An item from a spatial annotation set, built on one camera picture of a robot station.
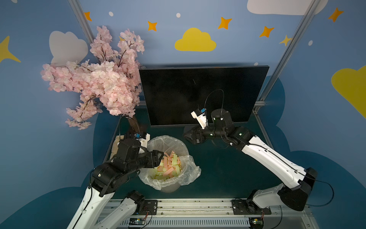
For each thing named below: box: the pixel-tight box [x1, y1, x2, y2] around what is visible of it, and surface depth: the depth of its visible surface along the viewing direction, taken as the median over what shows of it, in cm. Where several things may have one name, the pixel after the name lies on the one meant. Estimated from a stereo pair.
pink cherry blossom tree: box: [40, 25, 145, 131], surface depth 65 cm
